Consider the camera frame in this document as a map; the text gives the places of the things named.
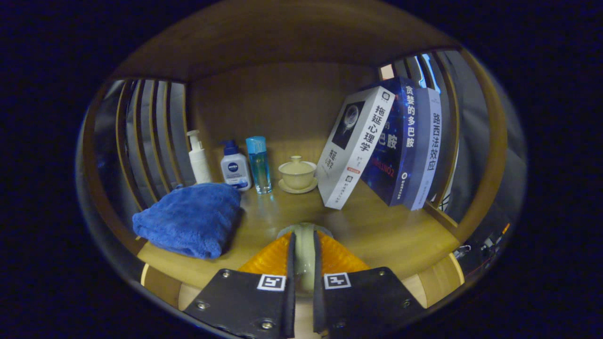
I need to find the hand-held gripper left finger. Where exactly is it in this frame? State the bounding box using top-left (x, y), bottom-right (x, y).
top-left (183, 231), bottom-right (296, 339)

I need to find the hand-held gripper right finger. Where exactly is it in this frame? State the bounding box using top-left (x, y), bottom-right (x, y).
top-left (312, 230), bottom-right (427, 339)

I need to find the white round sponge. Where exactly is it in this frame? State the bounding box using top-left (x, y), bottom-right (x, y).
top-left (277, 222), bottom-right (334, 295)

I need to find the wooden drawer with black knob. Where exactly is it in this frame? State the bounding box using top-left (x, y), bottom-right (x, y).
top-left (140, 253), bottom-right (465, 339)

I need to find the wooden countertop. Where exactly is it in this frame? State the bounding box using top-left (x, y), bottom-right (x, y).
top-left (137, 177), bottom-right (461, 290)

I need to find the wooden cabinet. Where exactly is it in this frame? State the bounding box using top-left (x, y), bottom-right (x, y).
top-left (78, 0), bottom-right (509, 325)

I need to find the cream lidded tea cup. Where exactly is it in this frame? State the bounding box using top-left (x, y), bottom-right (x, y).
top-left (277, 155), bottom-right (319, 194)

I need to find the folded blue towel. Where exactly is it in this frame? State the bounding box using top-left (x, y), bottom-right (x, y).
top-left (132, 183), bottom-right (242, 260)

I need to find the clear blue bottle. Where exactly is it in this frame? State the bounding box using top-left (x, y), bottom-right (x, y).
top-left (245, 136), bottom-right (273, 195)

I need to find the white bottle with blue cap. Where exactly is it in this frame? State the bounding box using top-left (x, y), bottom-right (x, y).
top-left (220, 140), bottom-right (252, 192)

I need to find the white book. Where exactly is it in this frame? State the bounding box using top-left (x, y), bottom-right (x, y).
top-left (316, 86), bottom-right (396, 210)

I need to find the white pump bottle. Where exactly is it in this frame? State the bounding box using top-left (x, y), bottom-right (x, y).
top-left (187, 130), bottom-right (212, 185)

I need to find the dark blue book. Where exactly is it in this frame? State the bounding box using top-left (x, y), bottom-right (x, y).
top-left (360, 77), bottom-right (417, 207)

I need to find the black device with orange part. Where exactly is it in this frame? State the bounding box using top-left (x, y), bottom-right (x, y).
top-left (464, 221), bottom-right (512, 269)

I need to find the pale blue book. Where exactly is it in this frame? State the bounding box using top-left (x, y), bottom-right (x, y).
top-left (403, 87), bottom-right (443, 211)

